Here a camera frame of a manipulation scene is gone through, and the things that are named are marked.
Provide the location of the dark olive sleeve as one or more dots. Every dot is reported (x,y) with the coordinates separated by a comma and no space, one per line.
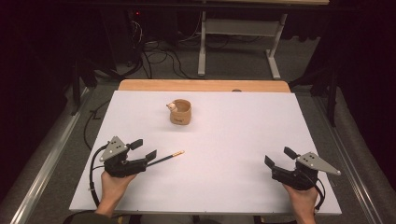
(90,218)

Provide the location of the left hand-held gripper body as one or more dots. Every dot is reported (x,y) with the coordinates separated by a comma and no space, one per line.
(120,165)

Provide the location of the dark computer case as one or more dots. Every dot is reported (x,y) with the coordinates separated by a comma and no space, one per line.
(121,37)

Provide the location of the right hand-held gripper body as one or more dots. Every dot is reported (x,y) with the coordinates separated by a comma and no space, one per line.
(295,179)

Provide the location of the wooden pen holder with figurine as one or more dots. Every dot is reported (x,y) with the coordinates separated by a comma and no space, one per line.
(182,117)

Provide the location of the black metal stand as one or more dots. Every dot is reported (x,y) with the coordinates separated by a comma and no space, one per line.
(332,99)
(75,93)

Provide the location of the white table board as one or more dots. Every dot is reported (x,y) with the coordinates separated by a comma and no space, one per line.
(218,155)

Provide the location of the person's right hand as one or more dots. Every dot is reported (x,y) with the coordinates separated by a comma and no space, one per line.
(303,200)

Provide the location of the white frame desk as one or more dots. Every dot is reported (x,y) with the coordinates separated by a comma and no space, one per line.
(239,27)

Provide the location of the wooden table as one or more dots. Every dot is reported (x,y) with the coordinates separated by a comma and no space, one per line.
(202,85)

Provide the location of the aluminium floor rail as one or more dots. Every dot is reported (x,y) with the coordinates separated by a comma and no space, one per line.
(355,177)
(46,174)

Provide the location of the black pencil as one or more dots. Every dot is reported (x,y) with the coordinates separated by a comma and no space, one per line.
(168,156)

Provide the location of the person's left hand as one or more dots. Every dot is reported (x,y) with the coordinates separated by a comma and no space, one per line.
(113,188)

